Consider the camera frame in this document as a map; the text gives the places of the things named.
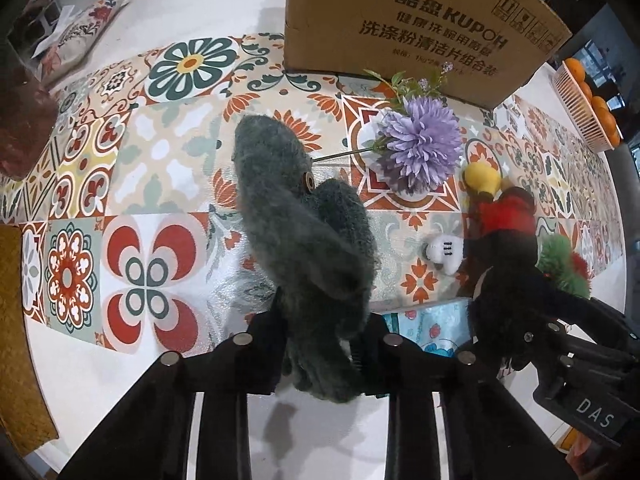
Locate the floral embroidered cushion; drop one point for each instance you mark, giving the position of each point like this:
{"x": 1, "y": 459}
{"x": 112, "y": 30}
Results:
{"x": 85, "y": 30}

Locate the brown cardboard box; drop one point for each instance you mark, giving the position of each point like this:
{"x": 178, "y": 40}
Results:
{"x": 400, "y": 25}

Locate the brown fuzzy cloth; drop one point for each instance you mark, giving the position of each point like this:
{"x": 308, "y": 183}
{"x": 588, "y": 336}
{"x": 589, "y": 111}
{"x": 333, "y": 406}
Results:
{"x": 25, "y": 120}

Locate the patterned tile tablecloth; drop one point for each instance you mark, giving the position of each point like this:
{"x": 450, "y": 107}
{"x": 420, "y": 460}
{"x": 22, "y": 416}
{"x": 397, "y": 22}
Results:
{"x": 165, "y": 160}

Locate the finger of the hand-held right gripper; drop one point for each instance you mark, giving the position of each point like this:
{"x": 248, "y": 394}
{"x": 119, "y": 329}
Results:
{"x": 555, "y": 342}
{"x": 615, "y": 317}

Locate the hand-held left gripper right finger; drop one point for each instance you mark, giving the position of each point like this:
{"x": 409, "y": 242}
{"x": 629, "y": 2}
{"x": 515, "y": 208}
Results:
{"x": 374, "y": 357}

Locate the green and red plush toy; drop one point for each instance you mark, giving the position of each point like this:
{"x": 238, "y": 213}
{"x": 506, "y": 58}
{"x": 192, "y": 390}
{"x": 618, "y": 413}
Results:
{"x": 562, "y": 265}

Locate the pink plastic basket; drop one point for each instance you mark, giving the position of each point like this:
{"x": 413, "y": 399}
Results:
{"x": 582, "y": 110}

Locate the yellow woven mat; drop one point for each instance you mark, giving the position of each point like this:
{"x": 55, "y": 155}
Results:
{"x": 22, "y": 340}

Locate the black mouse plush toy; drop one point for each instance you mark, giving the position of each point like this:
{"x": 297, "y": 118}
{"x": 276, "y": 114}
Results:
{"x": 505, "y": 270}

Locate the purple artificial flower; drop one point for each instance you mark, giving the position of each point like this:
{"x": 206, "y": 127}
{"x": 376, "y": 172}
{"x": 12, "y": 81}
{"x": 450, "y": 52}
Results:
{"x": 425, "y": 140}

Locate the orange fruit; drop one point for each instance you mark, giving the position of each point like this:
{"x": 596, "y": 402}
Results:
{"x": 599, "y": 106}
{"x": 609, "y": 125}
{"x": 586, "y": 91}
{"x": 575, "y": 67}

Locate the light blue patterned pack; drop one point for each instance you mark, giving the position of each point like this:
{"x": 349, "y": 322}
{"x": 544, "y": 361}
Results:
{"x": 430, "y": 327}

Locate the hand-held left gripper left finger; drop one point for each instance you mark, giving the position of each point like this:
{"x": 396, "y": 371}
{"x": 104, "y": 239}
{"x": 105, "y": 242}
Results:
{"x": 267, "y": 342}

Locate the grey plush toy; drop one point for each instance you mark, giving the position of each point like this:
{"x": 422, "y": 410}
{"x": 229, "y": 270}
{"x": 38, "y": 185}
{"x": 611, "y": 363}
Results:
{"x": 300, "y": 240}

